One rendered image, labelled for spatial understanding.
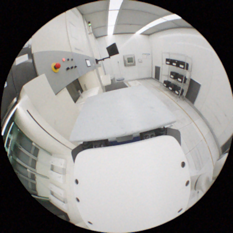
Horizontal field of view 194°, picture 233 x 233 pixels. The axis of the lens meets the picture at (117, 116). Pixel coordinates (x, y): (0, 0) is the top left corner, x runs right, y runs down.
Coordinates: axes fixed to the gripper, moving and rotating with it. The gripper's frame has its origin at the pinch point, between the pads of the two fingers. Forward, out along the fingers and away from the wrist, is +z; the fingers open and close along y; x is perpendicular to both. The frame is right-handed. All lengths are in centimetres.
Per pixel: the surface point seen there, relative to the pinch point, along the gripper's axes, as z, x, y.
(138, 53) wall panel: 420, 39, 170
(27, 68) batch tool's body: 12.2, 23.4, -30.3
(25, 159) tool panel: -23, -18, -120
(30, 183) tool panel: -55, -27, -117
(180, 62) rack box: 167, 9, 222
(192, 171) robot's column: -31, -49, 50
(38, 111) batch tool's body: 4.9, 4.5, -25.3
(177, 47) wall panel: 220, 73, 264
